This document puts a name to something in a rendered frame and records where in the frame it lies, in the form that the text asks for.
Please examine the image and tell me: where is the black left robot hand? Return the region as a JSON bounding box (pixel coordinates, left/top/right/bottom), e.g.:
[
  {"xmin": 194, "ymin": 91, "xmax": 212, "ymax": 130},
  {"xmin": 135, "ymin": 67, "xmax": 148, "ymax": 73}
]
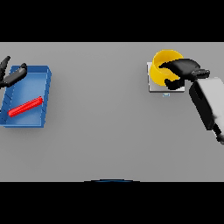
[{"xmin": 0, "ymin": 55, "xmax": 28, "ymax": 90}]

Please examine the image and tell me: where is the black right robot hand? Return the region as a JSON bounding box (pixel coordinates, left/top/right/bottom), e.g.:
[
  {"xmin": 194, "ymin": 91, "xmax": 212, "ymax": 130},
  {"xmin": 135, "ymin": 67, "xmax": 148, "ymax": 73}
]
[{"xmin": 158, "ymin": 58, "xmax": 211, "ymax": 91}]

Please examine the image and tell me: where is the yellow bowl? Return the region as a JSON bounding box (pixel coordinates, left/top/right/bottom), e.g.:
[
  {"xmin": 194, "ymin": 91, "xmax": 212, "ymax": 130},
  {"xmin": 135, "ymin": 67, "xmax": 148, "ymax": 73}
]
[{"xmin": 150, "ymin": 49, "xmax": 185, "ymax": 88}]

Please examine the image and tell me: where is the red beaker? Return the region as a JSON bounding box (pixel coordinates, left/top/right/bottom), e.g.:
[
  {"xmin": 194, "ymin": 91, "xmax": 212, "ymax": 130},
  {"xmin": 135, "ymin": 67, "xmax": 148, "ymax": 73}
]
[{"xmin": 7, "ymin": 96, "xmax": 44, "ymax": 118}]

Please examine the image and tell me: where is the pale square measuring scale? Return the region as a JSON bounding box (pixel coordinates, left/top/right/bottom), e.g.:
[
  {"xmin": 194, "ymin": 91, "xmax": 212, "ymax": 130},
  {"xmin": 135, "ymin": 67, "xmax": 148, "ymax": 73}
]
[{"xmin": 146, "ymin": 61, "xmax": 186, "ymax": 93}]

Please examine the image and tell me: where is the blue tray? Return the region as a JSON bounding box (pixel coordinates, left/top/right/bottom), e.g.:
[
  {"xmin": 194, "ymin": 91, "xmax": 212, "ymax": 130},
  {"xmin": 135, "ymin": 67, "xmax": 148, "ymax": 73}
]
[{"xmin": 0, "ymin": 65, "xmax": 53, "ymax": 129}]

